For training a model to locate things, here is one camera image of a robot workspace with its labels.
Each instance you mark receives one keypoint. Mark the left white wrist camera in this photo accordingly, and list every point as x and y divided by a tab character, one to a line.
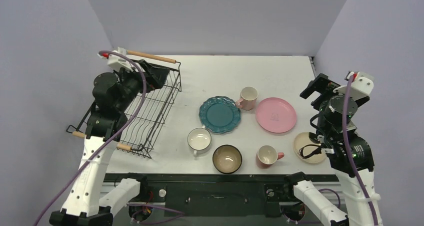
117	63

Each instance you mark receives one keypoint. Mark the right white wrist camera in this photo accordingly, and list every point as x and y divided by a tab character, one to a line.
360	88

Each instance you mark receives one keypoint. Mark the white cup with black rim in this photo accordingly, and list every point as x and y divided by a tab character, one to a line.
199	141

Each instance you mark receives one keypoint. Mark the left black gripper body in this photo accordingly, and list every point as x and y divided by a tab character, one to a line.
151	82

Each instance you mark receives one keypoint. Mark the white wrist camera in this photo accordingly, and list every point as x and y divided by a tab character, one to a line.
360	88
117	63

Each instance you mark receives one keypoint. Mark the pink plastic plate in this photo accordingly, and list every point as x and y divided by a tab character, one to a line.
275	115

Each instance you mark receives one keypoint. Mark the black bowl cream inside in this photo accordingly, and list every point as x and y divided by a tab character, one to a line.
227	159

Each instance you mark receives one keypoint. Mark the light pink mug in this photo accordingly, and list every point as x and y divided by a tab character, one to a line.
248	98

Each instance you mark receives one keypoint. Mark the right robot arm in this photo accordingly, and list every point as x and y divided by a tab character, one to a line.
350	156

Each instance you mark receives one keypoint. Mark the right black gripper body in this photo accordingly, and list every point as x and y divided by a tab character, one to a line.
324	84

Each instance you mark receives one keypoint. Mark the black wire dish rack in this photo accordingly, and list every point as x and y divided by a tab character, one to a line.
155	108

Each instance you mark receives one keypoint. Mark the cream and black small plate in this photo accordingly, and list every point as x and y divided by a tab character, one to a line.
309	142

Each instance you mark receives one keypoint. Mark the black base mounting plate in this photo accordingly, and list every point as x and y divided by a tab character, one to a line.
216	194

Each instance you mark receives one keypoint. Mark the dark pink mug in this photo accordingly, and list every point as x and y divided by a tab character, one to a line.
266	156

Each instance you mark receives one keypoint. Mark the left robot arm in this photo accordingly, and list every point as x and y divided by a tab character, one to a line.
84	204

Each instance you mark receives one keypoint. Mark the teal scalloped ceramic plate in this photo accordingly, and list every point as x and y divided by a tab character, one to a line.
219	114

